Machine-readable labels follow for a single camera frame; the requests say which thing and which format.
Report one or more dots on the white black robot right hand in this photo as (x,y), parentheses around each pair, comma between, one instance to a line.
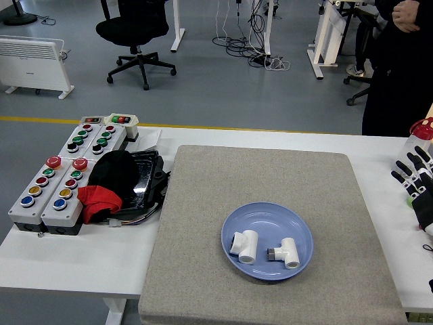
(424,203)

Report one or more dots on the white pipe tee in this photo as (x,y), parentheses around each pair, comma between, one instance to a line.
(289,252)

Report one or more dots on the white pipe tee fitting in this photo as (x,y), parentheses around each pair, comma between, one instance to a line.
(248,243)

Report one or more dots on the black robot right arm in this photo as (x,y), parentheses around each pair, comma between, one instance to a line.
(431,286)

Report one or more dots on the blue plate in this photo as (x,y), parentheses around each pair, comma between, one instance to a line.
(280,223)

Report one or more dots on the green tape roll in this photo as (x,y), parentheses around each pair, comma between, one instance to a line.
(409,202)

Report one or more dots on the clear bottle, red lid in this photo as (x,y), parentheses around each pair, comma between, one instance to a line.
(416,142)

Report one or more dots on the person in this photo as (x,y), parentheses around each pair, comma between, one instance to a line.
(395,84)

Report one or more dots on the black chair base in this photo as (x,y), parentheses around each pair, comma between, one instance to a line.
(357,80)

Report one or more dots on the white shoe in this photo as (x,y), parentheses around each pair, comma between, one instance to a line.
(355,70)

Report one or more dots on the grey-brown mat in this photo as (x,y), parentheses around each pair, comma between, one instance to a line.
(257,176)

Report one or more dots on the person's hand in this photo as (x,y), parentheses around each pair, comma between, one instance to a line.
(406,17)

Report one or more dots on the black power strip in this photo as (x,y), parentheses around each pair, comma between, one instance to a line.
(262,61)

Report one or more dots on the white desk leg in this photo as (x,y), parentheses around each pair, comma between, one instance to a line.
(177,32)
(268,27)

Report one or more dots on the black plastic tray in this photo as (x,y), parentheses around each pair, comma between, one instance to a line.
(147,176)

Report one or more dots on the white paper sheet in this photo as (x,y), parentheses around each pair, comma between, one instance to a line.
(150,139)

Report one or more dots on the black cloth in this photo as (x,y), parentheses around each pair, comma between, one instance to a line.
(113,172)

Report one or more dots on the grey button box, black knob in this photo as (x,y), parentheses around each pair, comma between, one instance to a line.
(72,149)
(110,142)

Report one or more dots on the red cloth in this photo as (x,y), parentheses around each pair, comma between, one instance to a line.
(98,201)

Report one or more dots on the white table leg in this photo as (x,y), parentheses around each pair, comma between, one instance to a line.
(115,311)

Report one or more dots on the black office chair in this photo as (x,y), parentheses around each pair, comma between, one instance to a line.
(133,28)

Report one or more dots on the grey button box, red mushroom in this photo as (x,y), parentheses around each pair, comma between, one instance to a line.
(57,216)
(23,213)

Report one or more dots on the white panel heater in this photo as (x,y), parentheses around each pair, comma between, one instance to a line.
(30,64)

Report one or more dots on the black round stand base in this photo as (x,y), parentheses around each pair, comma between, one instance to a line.
(20,17)

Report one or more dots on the white desk frame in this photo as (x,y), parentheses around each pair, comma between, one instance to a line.
(326,37)

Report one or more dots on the cream switch box, green red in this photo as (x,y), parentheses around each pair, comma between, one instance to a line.
(123,123)

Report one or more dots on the small grey switch box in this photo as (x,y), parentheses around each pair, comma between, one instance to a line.
(92,120)

